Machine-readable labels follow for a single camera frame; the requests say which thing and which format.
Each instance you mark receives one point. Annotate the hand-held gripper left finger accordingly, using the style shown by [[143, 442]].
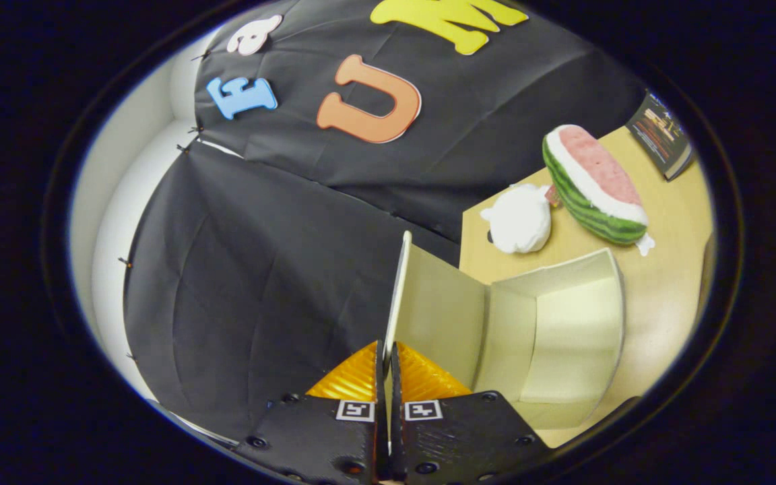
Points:
[[320, 438]]

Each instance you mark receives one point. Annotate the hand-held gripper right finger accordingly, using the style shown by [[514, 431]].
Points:
[[455, 438]]

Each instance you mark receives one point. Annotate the beige fabric storage box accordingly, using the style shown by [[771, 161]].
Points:
[[563, 337]]

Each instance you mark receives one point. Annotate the black backdrop cloth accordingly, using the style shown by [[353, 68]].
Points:
[[280, 256]]

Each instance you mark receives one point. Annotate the white plush toy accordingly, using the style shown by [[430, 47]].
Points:
[[519, 219]]

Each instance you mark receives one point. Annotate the watermelon slice plush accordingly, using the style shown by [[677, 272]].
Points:
[[590, 182]]

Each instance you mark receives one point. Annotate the black cover book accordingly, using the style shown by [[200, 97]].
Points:
[[657, 135]]

